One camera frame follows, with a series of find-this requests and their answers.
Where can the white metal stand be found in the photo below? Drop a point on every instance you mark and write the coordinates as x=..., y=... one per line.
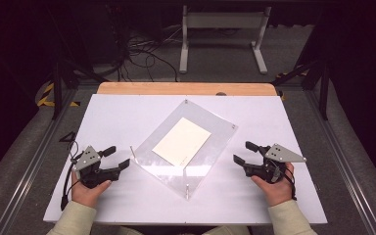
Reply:
x=223, y=20

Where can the black triangular bracket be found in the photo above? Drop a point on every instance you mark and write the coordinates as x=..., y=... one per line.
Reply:
x=68, y=133

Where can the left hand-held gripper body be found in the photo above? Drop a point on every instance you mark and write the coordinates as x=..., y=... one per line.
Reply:
x=93, y=173

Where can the white board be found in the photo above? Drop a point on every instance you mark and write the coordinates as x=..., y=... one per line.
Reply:
x=117, y=114

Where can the person's right hand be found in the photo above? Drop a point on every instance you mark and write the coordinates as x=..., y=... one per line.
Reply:
x=275, y=192

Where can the painting print card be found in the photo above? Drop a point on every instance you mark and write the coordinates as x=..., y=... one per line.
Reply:
x=182, y=142

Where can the yellow black hazard tape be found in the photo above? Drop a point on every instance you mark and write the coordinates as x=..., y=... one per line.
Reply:
x=45, y=96
x=290, y=71

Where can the black stand legs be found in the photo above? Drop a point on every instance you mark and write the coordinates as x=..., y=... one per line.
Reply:
x=323, y=94
x=57, y=94

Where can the clear acrylic photo frame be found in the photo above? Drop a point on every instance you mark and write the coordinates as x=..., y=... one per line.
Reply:
x=163, y=143

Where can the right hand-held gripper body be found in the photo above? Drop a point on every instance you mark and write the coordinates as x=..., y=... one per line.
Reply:
x=282, y=155

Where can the person's left hand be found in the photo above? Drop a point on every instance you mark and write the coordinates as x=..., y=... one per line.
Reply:
x=86, y=194

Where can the aluminium floor rail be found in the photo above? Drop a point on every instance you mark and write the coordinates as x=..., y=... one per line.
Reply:
x=342, y=169
x=29, y=166

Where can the wooden table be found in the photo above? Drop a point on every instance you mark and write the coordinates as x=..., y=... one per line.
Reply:
x=163, y=88

